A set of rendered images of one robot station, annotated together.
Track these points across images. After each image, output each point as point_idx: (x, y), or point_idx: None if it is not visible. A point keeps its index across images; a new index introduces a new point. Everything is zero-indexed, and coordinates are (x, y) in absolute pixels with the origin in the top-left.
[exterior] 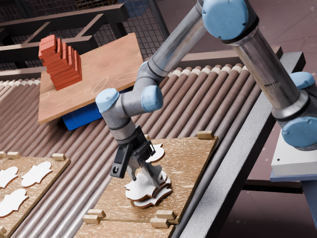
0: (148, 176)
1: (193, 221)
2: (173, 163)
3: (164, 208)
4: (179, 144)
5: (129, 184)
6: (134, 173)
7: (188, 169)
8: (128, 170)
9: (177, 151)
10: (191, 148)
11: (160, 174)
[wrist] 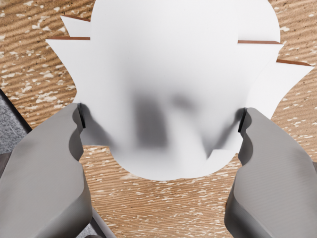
0: (43, 151)
1: None
2: (179, 194)
3: (41, 28)
4: (204, 233)
5: (281, 82)
6: (239, 156)
7: (115, 186)
8: (291, 175)
9: (193, 219)
10: (163, 229)
11: (125, 165)
